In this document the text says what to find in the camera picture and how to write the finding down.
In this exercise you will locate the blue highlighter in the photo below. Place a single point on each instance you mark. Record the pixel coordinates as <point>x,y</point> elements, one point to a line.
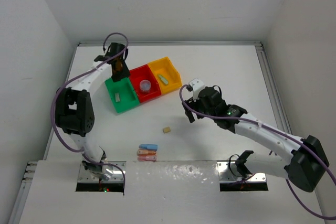
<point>152,147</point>

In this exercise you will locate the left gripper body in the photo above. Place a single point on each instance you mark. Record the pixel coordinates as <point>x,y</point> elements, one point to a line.
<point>123,74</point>

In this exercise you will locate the pink highlighter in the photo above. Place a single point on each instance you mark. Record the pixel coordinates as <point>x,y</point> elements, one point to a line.
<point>149,158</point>

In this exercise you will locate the yellow plastic bin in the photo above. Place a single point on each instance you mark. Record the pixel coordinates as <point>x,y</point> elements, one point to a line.
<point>165,67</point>

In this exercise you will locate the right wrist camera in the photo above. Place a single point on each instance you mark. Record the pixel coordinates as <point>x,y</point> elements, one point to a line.
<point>195,86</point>

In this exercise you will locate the green plastic bin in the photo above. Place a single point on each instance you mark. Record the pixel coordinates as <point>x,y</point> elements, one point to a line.
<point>128,96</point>

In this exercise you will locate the metal base plate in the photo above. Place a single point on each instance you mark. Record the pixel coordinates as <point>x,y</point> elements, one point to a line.
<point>226,176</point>
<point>86,174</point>

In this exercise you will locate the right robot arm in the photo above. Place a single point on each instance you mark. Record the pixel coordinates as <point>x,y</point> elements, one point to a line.
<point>302,161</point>

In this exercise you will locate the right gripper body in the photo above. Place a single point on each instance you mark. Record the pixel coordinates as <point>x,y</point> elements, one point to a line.
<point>198,107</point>

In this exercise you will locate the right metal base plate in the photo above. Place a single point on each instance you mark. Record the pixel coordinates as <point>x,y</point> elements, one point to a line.
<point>226,176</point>

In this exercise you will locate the clear jar of clips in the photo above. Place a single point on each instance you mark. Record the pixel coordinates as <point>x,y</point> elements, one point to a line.
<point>145,86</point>

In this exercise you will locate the small beige eraser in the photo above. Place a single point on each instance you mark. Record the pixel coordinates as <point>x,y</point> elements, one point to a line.
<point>166,129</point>

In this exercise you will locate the long grey eraser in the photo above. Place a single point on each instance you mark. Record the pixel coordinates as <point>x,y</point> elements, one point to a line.
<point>117,97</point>

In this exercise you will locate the white front board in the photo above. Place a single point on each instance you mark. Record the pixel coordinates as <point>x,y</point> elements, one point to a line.
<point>160,192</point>

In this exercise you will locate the red plastic bin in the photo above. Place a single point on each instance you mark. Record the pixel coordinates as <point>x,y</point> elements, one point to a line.
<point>144,73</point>

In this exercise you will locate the green highlighter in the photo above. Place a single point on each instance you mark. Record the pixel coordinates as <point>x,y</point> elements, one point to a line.
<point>163,79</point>

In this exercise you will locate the orange highlighter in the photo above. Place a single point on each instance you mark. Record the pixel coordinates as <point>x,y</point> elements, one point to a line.
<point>143,152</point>

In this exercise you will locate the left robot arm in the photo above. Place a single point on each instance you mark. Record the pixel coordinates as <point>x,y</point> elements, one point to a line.
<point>74,112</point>

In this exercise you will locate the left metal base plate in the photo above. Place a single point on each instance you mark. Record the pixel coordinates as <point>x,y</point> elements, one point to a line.
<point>86,174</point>

